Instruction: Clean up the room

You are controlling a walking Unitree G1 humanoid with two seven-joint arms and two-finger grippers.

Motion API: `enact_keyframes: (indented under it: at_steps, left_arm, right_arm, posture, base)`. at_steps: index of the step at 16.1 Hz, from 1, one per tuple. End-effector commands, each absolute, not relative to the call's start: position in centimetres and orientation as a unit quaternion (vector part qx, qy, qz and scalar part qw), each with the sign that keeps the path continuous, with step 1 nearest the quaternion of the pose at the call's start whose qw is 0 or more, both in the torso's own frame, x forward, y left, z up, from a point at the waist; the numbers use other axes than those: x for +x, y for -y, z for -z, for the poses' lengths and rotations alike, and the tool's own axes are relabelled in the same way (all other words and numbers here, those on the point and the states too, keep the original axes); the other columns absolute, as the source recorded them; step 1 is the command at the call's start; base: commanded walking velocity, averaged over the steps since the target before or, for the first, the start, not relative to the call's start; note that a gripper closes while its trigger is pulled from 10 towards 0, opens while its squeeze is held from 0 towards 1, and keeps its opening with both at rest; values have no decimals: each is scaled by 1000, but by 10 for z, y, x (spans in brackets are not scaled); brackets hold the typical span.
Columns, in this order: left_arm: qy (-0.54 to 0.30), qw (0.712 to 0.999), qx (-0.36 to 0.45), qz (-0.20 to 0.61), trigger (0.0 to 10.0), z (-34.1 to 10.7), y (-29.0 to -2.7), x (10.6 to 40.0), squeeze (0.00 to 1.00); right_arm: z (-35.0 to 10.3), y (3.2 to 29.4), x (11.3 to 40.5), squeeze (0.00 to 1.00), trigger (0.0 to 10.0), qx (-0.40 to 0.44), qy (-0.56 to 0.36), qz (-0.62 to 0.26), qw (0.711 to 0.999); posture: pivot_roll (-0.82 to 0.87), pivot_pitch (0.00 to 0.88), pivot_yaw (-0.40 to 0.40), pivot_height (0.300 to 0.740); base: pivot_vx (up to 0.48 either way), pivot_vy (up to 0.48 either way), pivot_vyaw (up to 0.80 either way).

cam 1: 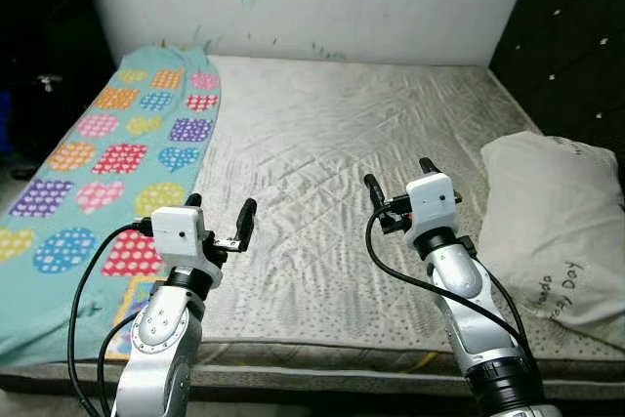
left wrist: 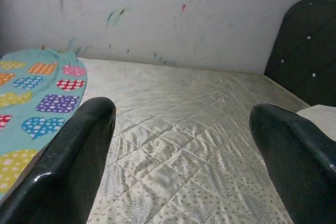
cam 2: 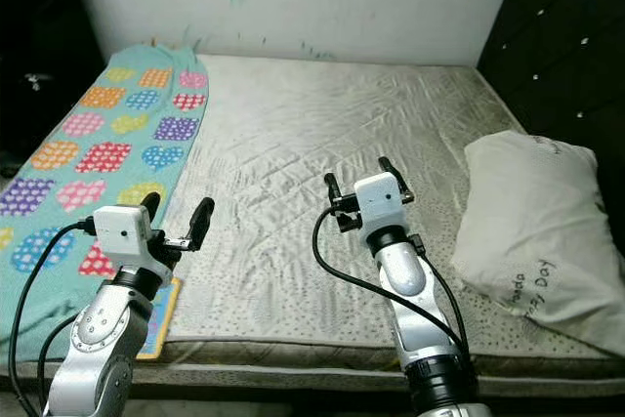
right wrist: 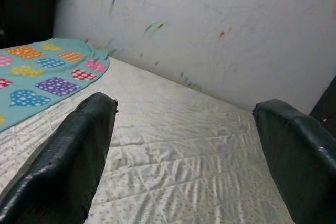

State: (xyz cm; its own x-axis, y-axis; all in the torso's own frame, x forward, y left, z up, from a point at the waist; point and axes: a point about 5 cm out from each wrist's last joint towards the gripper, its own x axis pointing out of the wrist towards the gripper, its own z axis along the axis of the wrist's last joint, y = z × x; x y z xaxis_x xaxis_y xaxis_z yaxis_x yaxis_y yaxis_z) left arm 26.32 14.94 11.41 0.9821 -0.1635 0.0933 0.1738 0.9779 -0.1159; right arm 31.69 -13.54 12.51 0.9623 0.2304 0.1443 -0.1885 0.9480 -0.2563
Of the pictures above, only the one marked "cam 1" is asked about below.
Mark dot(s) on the yellow blue children's book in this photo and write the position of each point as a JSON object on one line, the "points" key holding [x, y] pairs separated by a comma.
{"points": [[127, 319]]}

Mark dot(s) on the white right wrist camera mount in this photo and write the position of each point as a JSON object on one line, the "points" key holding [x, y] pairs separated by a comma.
{"points": [[433, 200]]}

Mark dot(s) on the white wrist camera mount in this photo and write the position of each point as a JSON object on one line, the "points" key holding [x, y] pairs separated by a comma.
{"points": [[178, 231], [433, 200]]}

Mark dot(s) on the grey quilted mattress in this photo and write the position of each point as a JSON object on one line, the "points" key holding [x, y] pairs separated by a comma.
{"points": [[332, 163]]}

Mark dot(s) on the black tufted headboard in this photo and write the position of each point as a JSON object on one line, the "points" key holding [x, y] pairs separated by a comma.
{"points": [[576, 36]]}

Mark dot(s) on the white pillow with lettering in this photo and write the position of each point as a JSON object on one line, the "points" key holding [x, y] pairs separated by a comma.
{"points": [[557, 212]]}

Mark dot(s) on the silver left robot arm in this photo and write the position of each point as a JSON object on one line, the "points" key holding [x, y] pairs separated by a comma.
{"points": [[156, 339]]}

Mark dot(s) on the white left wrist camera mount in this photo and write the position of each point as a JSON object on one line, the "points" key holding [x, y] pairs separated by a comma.
{"points": [[178, 231]]}

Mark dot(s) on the teal blanket with colourful hearts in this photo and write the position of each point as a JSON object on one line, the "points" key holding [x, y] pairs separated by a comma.
{"points": [[107, 144]]}

